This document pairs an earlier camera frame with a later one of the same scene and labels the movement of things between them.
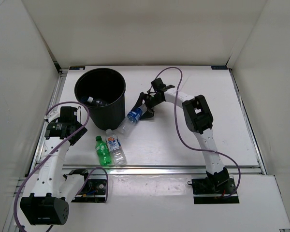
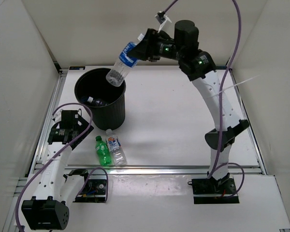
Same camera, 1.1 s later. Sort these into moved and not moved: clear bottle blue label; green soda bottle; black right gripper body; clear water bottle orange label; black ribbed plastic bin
Moved: clear bottle blue label; black right gripper body
Not moved: black ribbed plastic bin; clear water bottle orange label; green soda bottle
